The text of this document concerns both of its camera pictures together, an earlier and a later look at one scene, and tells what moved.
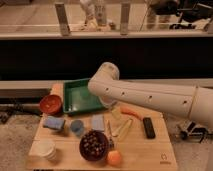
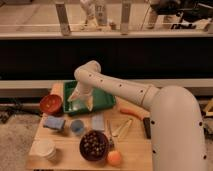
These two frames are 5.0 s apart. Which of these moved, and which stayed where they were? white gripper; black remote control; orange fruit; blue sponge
Moved: white gripper
Stayed: black remote control; blue sponge; orange fruit
